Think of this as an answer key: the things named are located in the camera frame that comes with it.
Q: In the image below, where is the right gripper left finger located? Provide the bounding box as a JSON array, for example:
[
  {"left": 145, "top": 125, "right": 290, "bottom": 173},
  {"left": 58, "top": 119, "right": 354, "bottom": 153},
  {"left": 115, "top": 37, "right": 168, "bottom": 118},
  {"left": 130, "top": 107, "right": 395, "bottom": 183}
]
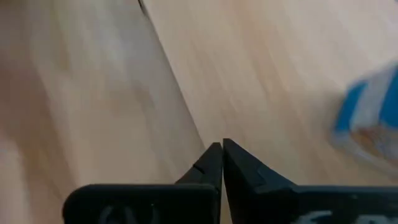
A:
[{"left": 62, "top": 142, "right": 224, "bottom": 224}]

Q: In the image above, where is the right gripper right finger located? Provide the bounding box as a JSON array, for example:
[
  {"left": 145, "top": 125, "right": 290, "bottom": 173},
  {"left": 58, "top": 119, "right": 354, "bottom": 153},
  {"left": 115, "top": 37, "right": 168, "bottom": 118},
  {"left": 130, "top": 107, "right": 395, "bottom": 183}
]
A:
[{"left": 222, "top": 138, "right": 398, "bottom": 224}]

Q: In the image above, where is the blue Rice Krispies cereal box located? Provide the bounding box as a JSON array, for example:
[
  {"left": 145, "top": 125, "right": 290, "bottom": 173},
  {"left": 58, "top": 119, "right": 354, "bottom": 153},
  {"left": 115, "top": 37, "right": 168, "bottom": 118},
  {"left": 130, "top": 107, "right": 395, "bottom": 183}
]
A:
[{"left": 328, "top": 61, "right": 398, "bottom": 178}]

